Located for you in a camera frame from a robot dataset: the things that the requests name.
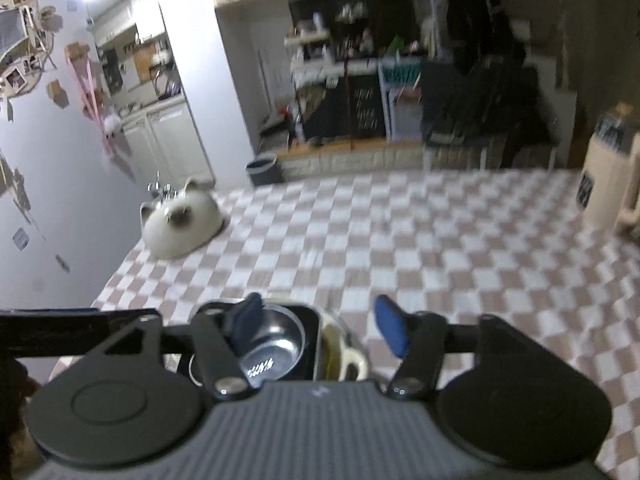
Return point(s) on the large rectangular steel tray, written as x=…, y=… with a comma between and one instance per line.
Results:
x=306, y=368

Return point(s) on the cream two-handled bowl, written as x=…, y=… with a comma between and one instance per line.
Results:
x=340, y=360

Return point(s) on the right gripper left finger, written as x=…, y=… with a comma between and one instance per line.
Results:
x=220, y=331

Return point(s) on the white storage crate with sign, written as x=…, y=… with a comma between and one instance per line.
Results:
x=400, y=80

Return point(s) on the white kitchen cabinets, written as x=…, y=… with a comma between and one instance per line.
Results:
x=163, y=140

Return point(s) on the black hanging jacket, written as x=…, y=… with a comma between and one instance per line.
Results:
x=480, y=31

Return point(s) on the white shelf with bottles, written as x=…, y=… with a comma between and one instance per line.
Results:
x=309, y=41

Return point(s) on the grey trash bin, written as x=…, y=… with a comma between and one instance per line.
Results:
x=264, y=170

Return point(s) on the beige electric kettle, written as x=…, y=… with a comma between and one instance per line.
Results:
x=608, y=190

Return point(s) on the wall photo collage decoration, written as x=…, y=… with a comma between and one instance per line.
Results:
x=27, y=41

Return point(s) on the cat shaped ceramic dish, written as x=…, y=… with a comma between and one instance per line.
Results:
x=177, y=223

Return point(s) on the checkered tablecloth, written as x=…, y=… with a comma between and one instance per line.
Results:
x=461, y=244

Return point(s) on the silver faucet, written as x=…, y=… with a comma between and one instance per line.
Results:
x=159, y=190

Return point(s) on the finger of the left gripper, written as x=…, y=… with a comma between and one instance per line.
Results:
x=50, y=333

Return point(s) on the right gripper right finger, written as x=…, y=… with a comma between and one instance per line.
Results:
x=418, y=340

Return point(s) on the round steel bowl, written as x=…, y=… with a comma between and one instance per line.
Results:
x=276, y=348

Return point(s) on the black have a nice day sign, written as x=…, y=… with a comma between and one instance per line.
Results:
x=365, y=107

